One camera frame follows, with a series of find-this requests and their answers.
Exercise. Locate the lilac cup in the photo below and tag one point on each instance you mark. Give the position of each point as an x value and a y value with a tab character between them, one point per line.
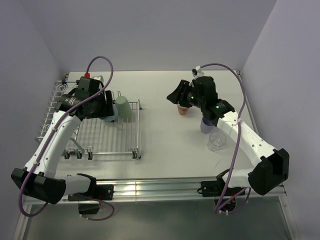
206	126

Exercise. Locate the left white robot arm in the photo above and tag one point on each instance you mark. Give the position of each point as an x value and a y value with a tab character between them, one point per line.
37	178

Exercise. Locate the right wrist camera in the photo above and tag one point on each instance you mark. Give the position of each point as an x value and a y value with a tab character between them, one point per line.
197	72

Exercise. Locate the blue cup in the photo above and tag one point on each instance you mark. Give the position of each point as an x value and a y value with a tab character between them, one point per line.
112	117

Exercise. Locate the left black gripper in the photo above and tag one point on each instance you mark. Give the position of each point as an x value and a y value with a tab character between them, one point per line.
107	109

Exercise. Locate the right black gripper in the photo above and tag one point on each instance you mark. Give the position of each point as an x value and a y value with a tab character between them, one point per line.
176	96

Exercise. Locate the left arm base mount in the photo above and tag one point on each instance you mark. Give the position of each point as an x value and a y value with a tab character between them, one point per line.
101	195

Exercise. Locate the clear glass tumbler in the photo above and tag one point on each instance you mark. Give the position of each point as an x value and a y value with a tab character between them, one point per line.
216	141

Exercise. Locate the light green cup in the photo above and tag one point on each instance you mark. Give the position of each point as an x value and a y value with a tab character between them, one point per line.
123	107

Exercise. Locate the pink mug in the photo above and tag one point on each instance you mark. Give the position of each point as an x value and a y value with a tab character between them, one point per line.
182	110

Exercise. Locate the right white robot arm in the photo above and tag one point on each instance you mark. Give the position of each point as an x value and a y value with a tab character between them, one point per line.
270	166

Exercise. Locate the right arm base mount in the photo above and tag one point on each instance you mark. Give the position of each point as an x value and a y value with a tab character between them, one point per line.
214	188

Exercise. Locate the white wire dish rack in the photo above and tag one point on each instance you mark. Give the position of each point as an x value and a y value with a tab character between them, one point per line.
95	138

